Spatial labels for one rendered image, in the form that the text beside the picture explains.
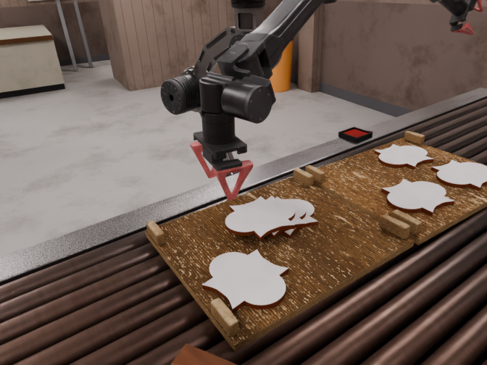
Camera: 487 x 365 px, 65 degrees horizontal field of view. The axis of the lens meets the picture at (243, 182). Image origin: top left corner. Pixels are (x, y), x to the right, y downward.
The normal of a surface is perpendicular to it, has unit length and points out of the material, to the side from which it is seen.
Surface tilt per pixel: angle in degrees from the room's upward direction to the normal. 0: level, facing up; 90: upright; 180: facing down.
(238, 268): 0
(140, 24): 90
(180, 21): 90
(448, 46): 90
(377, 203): 0
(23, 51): 90
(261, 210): 0
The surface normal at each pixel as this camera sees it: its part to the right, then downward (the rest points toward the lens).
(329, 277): -0.04, -0.88
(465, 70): -0.88, 0.25
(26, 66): 0.47, 0.40
